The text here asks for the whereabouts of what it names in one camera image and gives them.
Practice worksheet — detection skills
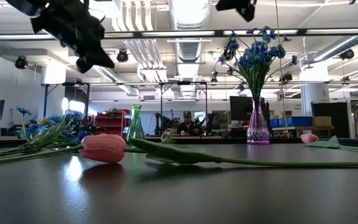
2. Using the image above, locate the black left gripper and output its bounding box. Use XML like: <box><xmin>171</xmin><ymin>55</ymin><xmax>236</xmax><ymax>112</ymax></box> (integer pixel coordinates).
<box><xmin>31</xmin><ymin>0</ymin><xmax>115</xmax><ymax>74</ymax></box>

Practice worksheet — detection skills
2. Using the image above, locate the blue veined flower bunch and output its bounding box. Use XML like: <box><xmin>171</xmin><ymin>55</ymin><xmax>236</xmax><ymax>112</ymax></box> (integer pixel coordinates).
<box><xmin>211</xmin><ymin>25</ymin><xmax>300</xmax><ymax>105</ymax></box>

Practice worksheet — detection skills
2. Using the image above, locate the blue artificial flower spray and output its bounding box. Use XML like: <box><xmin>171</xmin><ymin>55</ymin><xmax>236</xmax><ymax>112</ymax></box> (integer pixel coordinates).
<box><xmin>0</xmin><ymin>110</ymin><xmax>88</xmax><ymax>168</ymax></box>

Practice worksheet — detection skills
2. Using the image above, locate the large pink artificial tulip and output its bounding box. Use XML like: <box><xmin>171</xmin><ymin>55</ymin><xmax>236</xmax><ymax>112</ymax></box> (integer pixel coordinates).
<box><xmin>78</xmin><ymin>133</ymin><xmax>358</xmax><ymax>169</ymax></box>

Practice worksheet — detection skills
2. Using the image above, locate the green glass vase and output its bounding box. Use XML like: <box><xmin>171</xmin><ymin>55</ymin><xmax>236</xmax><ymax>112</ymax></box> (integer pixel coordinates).
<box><xmin>126</xmin><ymin>104</ymin><xmax>147</xmax><ymax>143</ymax></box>

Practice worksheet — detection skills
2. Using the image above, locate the purple glass vase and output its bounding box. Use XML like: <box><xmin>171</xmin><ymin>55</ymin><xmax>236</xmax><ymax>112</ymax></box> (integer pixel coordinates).
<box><xmin>246</xmin><ymin>97</ymin><xmax>271</xmax><ymax>146</ymax></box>

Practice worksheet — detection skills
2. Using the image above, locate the red storage rack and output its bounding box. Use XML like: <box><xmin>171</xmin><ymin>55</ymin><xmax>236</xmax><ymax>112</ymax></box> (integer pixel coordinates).
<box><xmin>94</xmin><ymin>108</ymin><xmax>132</xmax><ymax>139</ymax></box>

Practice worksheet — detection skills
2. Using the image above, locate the blue artificial flower stem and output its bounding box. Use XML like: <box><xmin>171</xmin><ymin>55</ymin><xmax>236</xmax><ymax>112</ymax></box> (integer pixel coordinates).
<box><xmin>14</xmin><ymin>106</ymin><xmax>40</xmax><ymax>142</ymax></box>

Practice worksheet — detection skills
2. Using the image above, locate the black computer monitor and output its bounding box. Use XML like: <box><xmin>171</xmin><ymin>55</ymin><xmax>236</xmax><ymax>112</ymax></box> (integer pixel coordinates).
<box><xmin>229</xmin><ymin>96</ymin><xmax>270</xmax><ymax>123</ymax></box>

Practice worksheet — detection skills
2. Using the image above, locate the white round column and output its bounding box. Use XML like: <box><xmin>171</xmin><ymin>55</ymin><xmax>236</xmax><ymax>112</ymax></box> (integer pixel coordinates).
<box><xmin>300</xmin><ymin>67</ymin><xmax>331</xmax><ymax>118</ymax></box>

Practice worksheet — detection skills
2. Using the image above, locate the small dark monitor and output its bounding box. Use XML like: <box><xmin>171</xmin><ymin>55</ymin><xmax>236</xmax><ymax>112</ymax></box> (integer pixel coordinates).
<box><xmin>211</xmin><ymin>110</ymin><xmax>231</xmax><ymax>125</ymax></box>

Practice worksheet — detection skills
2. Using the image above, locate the person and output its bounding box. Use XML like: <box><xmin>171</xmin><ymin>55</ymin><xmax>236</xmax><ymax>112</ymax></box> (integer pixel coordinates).
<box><xmin>176</xmin><ymin>110</ymin><xmax>203</xmax><ymax>137</ymax></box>

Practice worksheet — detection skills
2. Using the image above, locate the small blue storage bin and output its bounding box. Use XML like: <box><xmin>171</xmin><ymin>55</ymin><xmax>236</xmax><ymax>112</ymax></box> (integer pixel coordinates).
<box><xmin>269</xmin><ymin>118</ymin><xmax>288</xmax><ymax>128</ymax></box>

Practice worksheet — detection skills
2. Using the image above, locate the large blue storage bin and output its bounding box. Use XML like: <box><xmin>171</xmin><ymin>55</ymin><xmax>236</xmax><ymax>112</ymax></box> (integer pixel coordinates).
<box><xmin>287</xmin><ymin>116</ymin><xmax>313</xmax><ymax>128</ymax></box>

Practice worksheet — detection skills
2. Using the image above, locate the wooden shelf board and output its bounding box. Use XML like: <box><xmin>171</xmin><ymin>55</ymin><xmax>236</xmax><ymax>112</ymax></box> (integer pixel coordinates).
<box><xmin>271</xmin><ymin>126</ymin><xmax>334</xmax><ymax>131</ymax></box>

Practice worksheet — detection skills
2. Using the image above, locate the brown cardboard box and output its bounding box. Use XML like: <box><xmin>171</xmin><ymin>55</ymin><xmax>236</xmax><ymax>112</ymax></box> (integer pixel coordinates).
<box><xmin>312</xmin><ymin>116</ymin><xmax>333</xmax><ymax>128</ymax></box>

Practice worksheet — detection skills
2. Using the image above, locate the black cabinet panel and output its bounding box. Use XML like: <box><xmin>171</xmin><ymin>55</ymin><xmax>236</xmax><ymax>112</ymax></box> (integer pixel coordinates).
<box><xmin>311</xmin><ymin>101</ymin><xmax>351</xmax><ymax>139</ymax></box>

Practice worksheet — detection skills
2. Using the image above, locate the small pink tulip bud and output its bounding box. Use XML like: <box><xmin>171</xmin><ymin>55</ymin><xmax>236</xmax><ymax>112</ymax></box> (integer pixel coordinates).
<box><xmin>300</xmin><ymin>133</ymin><xmax>358</xmax><ymax>154</ymax></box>

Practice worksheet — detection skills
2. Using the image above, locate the black overhead light frame bar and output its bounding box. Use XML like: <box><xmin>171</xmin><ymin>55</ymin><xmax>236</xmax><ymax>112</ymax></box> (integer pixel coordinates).
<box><xmin>0</xmin><ymin>27</ymin><xmax>358</xmax><ymax>40</ymax></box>

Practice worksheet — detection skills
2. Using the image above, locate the thin hanging cable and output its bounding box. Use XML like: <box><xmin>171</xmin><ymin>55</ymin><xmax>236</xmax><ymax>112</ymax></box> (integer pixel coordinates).
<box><xmin>274</xmin><ymin>0</ymin><xmax>289</xmax><ymax>138</ymax></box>

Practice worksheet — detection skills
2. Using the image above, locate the silver ventilation duct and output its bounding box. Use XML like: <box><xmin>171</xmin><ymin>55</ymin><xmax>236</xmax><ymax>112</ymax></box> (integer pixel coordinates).
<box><xmin>168</xmin><ymin>0</ymin><xmax>213</xmax><ymax>100</ymax></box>

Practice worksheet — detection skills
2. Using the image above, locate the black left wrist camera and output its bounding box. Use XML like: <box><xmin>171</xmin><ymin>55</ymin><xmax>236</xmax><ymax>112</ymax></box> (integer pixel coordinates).
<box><xmin>6</xmin><ymin>0</ymin><xmax>50</xmax><ymax>17</ymax></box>

